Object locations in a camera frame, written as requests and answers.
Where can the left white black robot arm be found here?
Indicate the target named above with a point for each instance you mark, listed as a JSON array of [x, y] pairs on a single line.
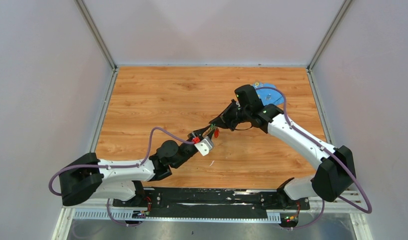
[[89, 177]]

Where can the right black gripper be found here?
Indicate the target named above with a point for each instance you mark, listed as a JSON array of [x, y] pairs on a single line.
[[223, 120]]

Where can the blue folded cloth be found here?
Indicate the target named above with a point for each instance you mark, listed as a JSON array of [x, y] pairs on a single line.
[[267, 95]]

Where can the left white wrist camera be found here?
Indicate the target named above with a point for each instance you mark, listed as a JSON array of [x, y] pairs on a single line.
[[204, 146]]

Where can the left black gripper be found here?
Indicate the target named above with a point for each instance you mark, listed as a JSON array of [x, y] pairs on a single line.
[[198, 133]]

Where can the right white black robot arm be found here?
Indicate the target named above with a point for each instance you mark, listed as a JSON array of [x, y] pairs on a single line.
[[335, 170]]

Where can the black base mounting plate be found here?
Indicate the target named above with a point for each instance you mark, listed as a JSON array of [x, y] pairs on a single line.
[[211, 203]]

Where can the bunch of coloured keys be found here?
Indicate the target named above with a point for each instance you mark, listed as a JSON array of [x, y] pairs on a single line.
[[212, 132]]

